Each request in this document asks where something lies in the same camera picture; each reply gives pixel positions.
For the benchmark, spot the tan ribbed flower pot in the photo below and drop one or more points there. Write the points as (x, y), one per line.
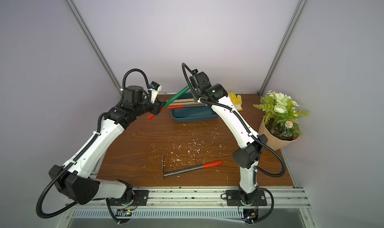
(273, 142)

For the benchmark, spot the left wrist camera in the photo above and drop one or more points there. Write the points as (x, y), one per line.
(154, 90)

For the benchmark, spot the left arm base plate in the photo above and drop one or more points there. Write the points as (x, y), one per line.
(131, 198)

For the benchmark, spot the wooden handle small hoe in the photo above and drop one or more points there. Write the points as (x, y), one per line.
(184, 100)

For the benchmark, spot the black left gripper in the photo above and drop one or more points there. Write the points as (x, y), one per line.
(157, 107)

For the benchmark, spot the green artificial flower plant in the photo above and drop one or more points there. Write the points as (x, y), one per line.
(280, 113)

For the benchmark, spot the yellow white work glove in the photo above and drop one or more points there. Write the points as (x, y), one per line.
(236, 100)

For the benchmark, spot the green tool red grip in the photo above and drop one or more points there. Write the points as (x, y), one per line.
(171, 102)

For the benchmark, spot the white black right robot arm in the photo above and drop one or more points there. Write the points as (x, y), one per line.
(251, 144)

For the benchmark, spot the grey tool red grip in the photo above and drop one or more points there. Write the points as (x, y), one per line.
(175, 107)
(189, 169)

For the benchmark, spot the teal plastic storage box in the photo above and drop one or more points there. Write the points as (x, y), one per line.
(192, 114)

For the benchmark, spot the aluminium front rail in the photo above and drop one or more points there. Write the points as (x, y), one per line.
(195, 207)

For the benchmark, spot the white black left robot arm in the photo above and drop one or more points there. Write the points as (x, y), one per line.
(73, 179)

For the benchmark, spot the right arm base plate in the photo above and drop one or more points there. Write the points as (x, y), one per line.
(240, 198)

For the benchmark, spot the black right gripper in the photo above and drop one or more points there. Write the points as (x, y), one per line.
(197, 79)

